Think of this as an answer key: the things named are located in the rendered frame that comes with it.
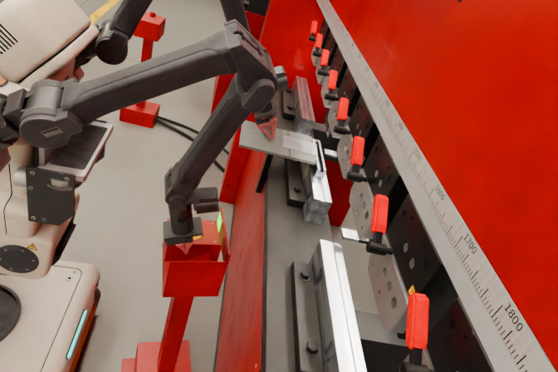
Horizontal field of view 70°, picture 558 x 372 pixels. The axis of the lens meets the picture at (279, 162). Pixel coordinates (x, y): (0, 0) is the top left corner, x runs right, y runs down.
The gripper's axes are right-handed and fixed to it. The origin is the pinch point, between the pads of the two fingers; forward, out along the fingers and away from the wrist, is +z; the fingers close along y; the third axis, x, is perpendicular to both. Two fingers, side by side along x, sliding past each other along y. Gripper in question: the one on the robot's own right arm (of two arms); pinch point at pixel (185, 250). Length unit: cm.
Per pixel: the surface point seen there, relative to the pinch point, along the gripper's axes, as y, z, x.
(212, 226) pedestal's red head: 8.7, 4.3, 12.4
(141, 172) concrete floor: -27, 75, 143
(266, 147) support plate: 28.9, -13.3, 27.4
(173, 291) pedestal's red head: -4.6, 10.8, -4.9
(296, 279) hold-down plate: 26.4, -4.0, -19.0
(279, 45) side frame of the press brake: 56, -15, 116
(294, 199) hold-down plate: 35.2, -1.8, 12.8
